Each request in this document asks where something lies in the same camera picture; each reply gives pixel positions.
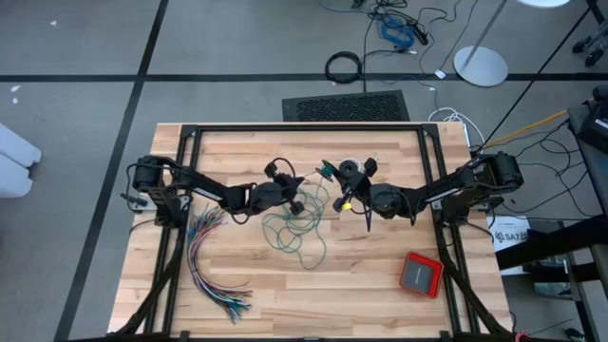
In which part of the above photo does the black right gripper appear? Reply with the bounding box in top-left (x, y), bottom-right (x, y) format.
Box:
top-left (332, 157), bottom-right (380, 214)

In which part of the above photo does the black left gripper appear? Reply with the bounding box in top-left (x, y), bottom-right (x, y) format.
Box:
top-left (250, 160), bottom-right (306, 216)

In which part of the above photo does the black plastic wire spool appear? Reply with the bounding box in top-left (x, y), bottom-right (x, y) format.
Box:
top-left (338, 159), bottom-right (366, 181)
top-left (320, 160), bottom-right (339, 184)

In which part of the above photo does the thick white cord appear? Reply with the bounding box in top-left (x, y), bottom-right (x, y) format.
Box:
top-left (340, 155), bottom-right (380, 176)

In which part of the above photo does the thin green wire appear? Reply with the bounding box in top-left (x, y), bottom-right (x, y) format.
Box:
top-left (260, 165), bottom-right (341, 271)

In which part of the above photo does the red tray with grey inside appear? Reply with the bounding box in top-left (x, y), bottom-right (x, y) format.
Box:
top-left (398, 250), bottom-right (446, 300)

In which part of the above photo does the black power strip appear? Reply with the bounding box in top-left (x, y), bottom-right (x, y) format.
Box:
top-left (408, 22), bottom-right (431, 48)

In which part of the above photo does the white paper sign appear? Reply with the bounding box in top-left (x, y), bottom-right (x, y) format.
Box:
top-left (486, 214), bottom-right (531, 276)

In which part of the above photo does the white lamp base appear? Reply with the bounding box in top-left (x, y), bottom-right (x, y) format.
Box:
top-left (452, 0), bottom-right (572, 88)

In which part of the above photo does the black metal stand beam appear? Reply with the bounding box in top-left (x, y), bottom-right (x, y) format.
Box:
top-left (493, 216), bottom-right (608, 272)

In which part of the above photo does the thin black pole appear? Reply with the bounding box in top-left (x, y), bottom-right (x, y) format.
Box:
top-left (482, 0), bottom-right (598, 143)

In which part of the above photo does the black equipment cart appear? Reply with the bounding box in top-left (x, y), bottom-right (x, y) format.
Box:
top-left (567, 83), bottom-right (608, 219)

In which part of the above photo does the white plastic furniture piece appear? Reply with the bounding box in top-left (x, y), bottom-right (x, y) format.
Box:
top-left (0, 122), bottom-right (43, 200)

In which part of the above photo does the left wrist cable loop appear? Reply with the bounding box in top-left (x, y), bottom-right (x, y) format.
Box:
top-left (273, 156), bottom-right (298, 180)

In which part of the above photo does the black right arm cable loop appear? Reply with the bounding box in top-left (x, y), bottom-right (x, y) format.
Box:
top-left (361, 199), bottom-right (419, 234)

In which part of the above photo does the black coiled cable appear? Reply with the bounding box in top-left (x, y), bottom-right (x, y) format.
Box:
top-left (324, 50), bottom-right (365, 86)

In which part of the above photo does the bundle of coloured wires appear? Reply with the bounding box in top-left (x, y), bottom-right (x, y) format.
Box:
top-left (185, 202), bottom-right (253, 325)

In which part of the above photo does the white floor cable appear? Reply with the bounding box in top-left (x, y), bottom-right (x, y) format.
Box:
top-left (427, 106), bottom-right (485, 143)

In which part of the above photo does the blue coiled cable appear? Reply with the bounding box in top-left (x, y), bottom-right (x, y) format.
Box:
top-left (378, 15), bottom-right (417, 50)

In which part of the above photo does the yellow floor cable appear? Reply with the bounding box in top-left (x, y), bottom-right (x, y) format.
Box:
top-left (483, 109), bottom-right (570, 149)

